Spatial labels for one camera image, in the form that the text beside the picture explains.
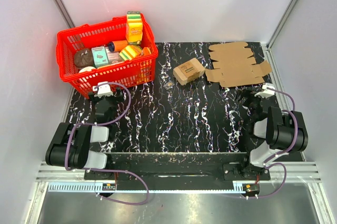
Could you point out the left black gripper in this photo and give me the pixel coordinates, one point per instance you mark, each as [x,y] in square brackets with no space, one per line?
[116,99]

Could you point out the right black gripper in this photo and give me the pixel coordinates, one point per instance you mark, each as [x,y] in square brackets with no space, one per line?
[246,93]

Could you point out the brown cardboard box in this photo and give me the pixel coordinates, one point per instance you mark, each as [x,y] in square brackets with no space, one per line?
[234,65]

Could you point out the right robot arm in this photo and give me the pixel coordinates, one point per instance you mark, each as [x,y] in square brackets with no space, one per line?
[280,131]

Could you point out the teal small box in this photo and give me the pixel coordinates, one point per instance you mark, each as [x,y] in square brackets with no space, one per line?
[100,57]

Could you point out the white round item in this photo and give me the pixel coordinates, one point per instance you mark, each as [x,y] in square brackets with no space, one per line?
[87,69]

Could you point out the pink packaged item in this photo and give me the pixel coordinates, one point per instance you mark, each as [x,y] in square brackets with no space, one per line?
[114,58]

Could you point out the red plastic shopping basket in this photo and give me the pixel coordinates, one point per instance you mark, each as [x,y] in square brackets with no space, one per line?
[130,73]

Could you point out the brown round bread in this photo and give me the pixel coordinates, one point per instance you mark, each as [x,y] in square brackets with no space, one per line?
[83,58]

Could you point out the yellow green striped sponge pack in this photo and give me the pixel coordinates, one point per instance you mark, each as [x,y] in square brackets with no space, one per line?
[130,52]

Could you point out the orange cylindrical can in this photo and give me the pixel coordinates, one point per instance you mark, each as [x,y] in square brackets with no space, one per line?
[117,46]

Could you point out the orange snack packet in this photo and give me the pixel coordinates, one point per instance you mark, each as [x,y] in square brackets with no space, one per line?
[145,51]

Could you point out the small clear plastic bag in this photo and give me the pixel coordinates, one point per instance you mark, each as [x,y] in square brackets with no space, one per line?
[168,85]

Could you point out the kitchen scouring pads pack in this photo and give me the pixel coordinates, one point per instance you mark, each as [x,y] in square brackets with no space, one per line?
[188,71]

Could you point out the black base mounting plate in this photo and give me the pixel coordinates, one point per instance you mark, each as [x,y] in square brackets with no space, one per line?
[224,166]

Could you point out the orange yellow juice carton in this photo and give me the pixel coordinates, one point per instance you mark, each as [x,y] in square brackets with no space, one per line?
[134,28]

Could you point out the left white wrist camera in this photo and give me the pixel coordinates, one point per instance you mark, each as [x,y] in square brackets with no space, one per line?
[103,89]

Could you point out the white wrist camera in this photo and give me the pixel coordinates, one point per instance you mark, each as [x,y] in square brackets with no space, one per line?
[103,89]
[267,91]

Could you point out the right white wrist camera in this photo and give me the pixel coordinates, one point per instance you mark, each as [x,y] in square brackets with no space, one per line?
[267,91]

